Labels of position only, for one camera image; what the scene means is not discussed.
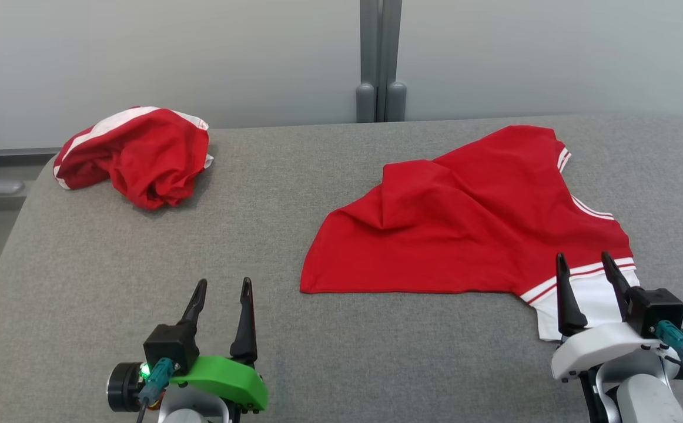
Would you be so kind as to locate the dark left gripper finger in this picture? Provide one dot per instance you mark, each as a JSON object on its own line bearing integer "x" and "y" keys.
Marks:
{"x": 196, "y": 305}
{"x": 246, "y": 335}

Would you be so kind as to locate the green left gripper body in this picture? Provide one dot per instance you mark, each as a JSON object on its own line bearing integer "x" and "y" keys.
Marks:
{"x": 230, "y": 379}

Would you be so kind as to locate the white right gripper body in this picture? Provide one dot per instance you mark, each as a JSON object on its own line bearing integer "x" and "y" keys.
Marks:
{"x": 600, "y": 346}

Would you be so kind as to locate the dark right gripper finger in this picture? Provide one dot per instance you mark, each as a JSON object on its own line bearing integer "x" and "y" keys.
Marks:
{"x": 568, "y": 311}
{"x": 619, "y": 291}

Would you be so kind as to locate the red basketball jersey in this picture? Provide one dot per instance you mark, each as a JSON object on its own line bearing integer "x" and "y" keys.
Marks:
{"x": 465, "y": 235}

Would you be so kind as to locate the red shorts with white stripe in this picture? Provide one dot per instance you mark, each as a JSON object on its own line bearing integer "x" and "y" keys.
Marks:
{"x": 141, "y": 153}

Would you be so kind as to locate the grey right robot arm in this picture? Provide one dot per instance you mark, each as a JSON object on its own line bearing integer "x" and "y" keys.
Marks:
{"x": 641, "y": 399}

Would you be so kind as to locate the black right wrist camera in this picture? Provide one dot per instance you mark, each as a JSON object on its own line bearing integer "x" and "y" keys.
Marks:
{"x": 656, "y": 311}

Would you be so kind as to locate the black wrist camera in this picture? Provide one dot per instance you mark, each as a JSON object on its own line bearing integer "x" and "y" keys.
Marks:
{"x": 171, "y": 346}
{"x": 656, "y": 311}

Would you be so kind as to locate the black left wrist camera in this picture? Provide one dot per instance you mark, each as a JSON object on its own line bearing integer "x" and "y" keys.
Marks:
{"x": 171, "y": 346}

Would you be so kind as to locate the grey partition post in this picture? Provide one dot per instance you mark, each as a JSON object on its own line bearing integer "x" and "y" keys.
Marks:
{"x": 381, "y": 59}

